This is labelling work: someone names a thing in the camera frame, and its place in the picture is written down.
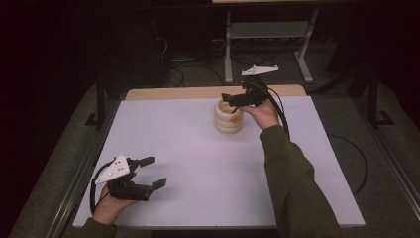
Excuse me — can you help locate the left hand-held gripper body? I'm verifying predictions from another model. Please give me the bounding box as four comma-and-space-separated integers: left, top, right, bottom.
94, 154, 155, 202

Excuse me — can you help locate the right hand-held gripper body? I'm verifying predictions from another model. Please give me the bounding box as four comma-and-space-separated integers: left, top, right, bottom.
230, 64, 280, 109

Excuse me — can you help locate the cream ribbed pen holder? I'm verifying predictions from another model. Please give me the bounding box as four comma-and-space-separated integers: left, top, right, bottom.
213, 98, 246, 135

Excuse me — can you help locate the person's right hand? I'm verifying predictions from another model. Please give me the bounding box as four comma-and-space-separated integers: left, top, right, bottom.
239, 98, 281, 132

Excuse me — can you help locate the person's left hand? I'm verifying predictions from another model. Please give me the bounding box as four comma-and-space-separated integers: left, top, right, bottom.
91, 171, 139, 226

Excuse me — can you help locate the white table mat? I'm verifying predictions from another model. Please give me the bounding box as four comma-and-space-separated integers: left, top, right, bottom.
72, 95, 367, 229

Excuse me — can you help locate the black metal stand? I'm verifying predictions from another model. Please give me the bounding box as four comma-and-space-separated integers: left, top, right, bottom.
84, 74, 108, 129
367, 67, 395, 129

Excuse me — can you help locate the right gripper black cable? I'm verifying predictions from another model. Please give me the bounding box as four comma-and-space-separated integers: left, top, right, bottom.
251, 78, 369, 196

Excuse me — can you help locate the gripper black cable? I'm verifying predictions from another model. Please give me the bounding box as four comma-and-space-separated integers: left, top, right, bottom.
89, 160, 115, 215
251, 78, 369, 196

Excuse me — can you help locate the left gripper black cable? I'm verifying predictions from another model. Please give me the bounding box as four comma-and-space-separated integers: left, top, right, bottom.
89, 160, 115, 215

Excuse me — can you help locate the black floor cable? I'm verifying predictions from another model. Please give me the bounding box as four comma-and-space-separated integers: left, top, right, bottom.
231, 51, 275, 69
167, 63, 226, 87

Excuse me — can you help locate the white metal desk frame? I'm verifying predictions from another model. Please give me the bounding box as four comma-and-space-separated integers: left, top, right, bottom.
211, 0, 420, 84

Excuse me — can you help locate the aluminium frame rail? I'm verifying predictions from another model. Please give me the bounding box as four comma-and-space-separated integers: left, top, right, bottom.
49, 98, 121, 238
355, 98, 420, 208

